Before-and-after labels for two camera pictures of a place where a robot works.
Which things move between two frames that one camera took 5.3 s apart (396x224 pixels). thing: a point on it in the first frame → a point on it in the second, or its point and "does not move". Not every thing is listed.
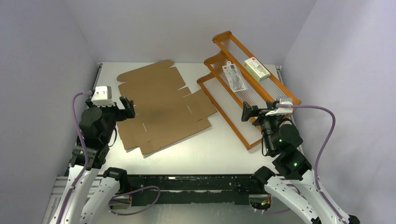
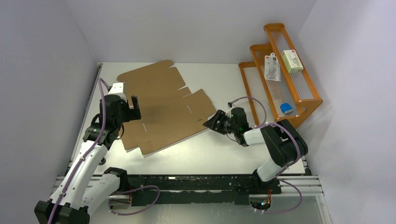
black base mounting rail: (193, 189) does not move
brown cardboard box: (163, 111) does not move
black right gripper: (261, 114) → (220, 115)
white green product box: (256, 69) → (291, 59)
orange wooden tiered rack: (236, 78) → (277, 87)
